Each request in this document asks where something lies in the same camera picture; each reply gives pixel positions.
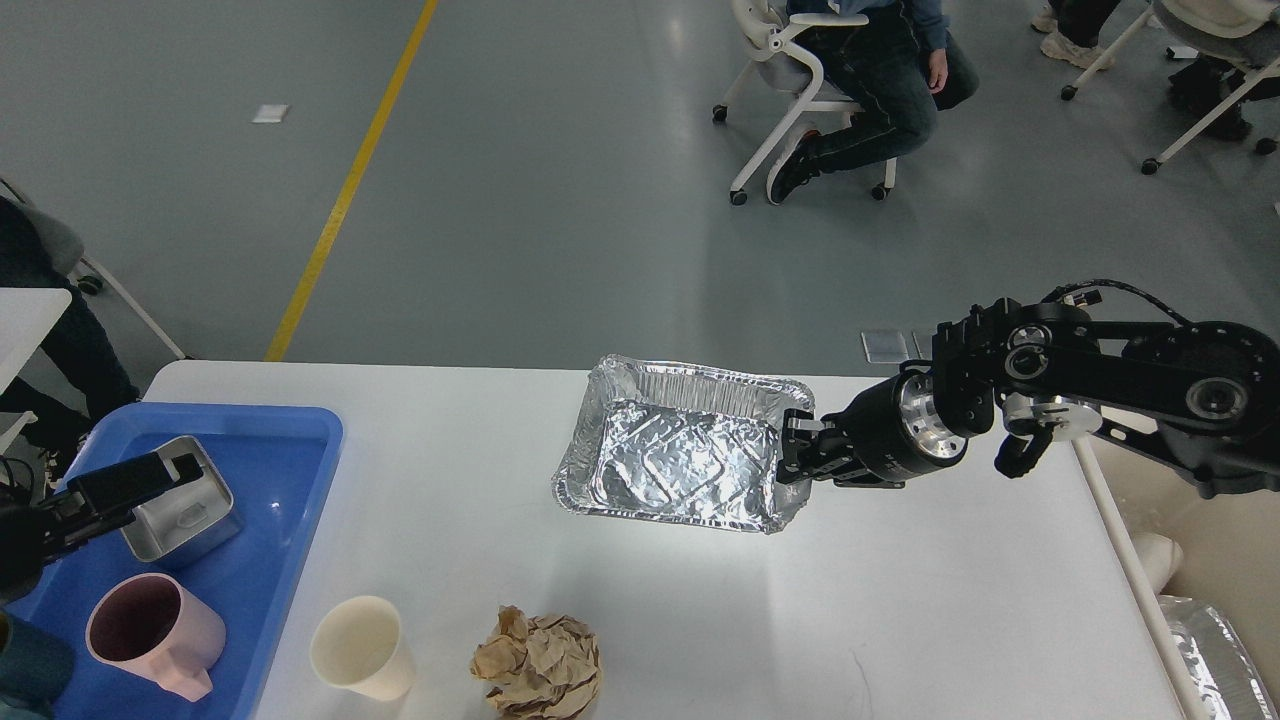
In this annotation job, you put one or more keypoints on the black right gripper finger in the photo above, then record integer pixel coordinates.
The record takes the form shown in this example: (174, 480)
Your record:
(840, 471)
(805, 435)

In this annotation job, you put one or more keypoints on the crumpled brown paper ball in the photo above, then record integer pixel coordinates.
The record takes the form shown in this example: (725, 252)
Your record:
(539, 667)

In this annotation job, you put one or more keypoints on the aluminium foil tray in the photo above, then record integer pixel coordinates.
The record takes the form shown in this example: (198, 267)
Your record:
(682, 443)

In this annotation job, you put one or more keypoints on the beige plastic bin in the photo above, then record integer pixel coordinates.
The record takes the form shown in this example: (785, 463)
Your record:
(1230, 544)

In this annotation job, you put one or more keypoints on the person in beige sweater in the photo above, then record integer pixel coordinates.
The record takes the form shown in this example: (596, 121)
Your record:
(903, 68)

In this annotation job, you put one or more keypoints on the cream paper cup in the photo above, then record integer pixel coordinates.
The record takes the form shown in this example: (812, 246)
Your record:
(359, 646)

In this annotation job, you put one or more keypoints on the floor outlet cover right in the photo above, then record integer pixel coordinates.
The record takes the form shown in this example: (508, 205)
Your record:
(929, 344)

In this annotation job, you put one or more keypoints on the seated person right background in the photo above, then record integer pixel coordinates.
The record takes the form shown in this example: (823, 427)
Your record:
(1071, 30)

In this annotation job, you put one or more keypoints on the blue plastic tray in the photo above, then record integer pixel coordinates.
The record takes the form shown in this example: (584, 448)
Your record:
(279, 462)

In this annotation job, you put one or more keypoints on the floor outlet cover left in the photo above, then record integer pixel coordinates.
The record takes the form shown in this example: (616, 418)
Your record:
(885, 347)

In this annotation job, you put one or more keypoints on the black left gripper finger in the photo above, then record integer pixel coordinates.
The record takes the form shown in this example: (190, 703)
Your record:
(128, 484)
(71, 528)

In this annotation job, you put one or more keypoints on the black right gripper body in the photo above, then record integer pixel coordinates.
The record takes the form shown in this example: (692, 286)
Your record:
(894, 433)

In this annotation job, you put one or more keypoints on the white side table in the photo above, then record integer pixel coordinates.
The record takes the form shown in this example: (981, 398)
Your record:
(27, 316)

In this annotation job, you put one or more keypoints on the pink plastic mug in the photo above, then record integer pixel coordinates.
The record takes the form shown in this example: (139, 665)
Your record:
(151, 626)

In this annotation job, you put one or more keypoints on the grey chair at left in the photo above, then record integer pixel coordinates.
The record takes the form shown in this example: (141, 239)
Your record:
(66, 250)

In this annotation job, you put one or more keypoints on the white chair right background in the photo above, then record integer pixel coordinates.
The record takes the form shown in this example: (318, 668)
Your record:
(1236, 46)

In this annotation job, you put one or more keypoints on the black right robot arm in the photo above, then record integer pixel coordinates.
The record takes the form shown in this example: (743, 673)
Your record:
(1197, 397)

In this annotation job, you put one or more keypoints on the white office chair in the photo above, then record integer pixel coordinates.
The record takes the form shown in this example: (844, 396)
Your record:
(773, 54)

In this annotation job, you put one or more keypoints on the stainless steel rectangular tin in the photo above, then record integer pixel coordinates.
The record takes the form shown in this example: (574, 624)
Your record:
(188, 522)

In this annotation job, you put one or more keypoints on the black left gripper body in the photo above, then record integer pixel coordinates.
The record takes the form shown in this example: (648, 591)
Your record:
(26, 549)

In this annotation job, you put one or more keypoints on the floor outlet cover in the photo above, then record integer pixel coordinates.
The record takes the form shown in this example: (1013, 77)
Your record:
(929, 344)
(885, 347)

